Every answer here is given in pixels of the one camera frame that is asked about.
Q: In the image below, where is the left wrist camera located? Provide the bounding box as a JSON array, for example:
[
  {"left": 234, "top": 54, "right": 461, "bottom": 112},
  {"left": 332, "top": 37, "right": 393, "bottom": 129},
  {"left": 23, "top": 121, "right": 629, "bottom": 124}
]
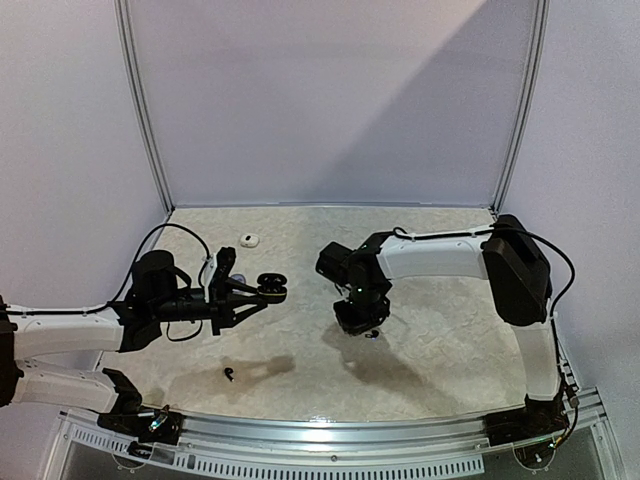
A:
[{"left": 198, "top": 255, "right": 220, "bottom": 302}]

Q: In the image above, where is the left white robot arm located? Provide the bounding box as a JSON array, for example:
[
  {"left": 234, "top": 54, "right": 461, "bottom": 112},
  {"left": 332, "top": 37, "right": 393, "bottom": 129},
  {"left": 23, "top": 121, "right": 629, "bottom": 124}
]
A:
[{"left": 1, "top": 247, "right": 287, "bottom": 434}]

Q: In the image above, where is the white earbud charging case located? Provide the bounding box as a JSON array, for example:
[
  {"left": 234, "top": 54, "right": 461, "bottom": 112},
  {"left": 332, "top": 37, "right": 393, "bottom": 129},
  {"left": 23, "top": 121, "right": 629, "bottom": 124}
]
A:
[{"left": 239, "top": 234, "right": 260, "bottom": 249}]

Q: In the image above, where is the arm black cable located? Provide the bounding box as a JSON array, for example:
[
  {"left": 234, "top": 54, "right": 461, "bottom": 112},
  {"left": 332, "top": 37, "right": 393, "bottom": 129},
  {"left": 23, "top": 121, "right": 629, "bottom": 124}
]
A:
[
  {"left": 4, "top": 223, "right": 214, "bottom": 344},
  {"left": 392, "top": 224, "right": 581, "bottom": 401}
]

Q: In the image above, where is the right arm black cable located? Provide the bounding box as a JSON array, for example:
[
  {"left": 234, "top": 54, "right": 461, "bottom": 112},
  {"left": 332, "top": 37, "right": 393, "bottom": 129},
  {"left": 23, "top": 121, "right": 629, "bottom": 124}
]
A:
[{"left": 392, "top": 224, "right": 581, "bottom": 401}]

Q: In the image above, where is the aluminium frame post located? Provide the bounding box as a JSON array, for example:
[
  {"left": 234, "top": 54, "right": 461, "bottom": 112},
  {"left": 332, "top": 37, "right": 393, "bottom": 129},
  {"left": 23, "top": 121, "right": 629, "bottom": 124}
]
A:
[
  {"left": 114, "top": 0, "right": 175, "bottom": 214},
  {"left": 489, "top": 0, "right": 549, "bottom": 216}
]

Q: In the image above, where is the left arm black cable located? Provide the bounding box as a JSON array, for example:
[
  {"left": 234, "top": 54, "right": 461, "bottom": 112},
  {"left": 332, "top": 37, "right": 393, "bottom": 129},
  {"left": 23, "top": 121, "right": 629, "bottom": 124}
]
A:
[{"left": 4, "top": 223, "right": 214, "bottom": 344}]

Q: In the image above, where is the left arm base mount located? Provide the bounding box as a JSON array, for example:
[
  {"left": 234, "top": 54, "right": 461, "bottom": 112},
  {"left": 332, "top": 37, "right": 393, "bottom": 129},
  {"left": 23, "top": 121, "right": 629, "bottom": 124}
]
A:
[{"left": 97, "top": 368, "right": 185, "bottom": 446}]

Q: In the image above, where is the aluminium front rail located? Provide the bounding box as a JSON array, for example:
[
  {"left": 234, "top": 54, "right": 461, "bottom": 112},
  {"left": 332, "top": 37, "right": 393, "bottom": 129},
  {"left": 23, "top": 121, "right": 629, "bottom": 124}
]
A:
[{"left": 44, "top": 389, "right": 624, "bottom": 479}]

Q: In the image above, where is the black charging case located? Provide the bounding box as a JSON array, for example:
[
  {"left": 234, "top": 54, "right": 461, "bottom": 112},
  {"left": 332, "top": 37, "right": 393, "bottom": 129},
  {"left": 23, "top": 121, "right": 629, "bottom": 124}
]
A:
[{"left": 256, "top": 273, "right": 288, "bottom": 304}]

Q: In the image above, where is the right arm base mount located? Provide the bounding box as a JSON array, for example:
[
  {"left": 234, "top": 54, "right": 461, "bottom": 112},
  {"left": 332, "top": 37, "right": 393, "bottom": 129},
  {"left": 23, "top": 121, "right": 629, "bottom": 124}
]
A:
[{"left": 482, "top": 392, "right": 579, "bottom": 446}]

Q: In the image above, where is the right aluminium frame post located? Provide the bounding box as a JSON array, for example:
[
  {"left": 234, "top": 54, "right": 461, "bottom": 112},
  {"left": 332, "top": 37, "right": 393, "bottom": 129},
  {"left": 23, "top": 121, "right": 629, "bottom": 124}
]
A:
[{"left": 489, "top": 0, "right": 549, "bottom": 216}]

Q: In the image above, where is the left aluminium frame post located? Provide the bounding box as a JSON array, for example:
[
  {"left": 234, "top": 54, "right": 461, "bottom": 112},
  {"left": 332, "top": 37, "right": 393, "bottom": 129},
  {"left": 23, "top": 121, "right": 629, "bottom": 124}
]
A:
[{"left": 114, "top": 0, "right": 175, "bottom": 214}]

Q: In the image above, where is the blue-grey charging case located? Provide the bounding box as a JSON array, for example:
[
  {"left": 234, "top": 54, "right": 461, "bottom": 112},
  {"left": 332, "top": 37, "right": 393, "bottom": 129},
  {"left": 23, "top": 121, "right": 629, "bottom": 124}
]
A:
[{"left": 231, "top": 273, "right": 246, "bottom": 284}]

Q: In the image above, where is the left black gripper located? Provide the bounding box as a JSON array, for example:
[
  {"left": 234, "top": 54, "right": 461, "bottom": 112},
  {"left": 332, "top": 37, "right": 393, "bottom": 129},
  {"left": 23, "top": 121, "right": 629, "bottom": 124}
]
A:
[{"left": 151, "top": 278, "right": 267, "bottom": 336}]

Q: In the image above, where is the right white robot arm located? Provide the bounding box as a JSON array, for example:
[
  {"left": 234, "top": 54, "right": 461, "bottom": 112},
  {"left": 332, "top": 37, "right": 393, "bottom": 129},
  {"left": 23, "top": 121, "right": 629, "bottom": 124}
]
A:
[{"left": 315, "top": 215, "right": 562, "bottom": 436}]

